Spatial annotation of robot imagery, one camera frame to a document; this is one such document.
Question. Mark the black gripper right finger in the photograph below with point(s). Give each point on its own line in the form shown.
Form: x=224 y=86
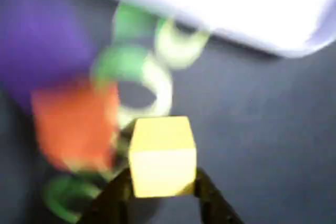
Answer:
x=215 y=205

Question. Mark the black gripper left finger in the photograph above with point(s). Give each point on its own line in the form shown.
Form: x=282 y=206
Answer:
x=113 y=203

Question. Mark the white metal tray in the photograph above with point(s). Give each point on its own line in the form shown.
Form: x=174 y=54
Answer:
x=223 y=3

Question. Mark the yellow wooden cube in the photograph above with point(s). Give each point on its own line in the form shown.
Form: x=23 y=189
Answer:
x=162 y=161

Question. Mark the orange wooden cube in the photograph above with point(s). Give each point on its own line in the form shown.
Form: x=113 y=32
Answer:
x=73 y=129

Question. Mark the purple wooden cube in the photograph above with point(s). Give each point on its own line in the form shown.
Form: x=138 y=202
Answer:
x=39 y=37

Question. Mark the dark mat with printed letters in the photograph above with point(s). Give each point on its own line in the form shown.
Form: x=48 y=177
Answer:
x=262 y=129

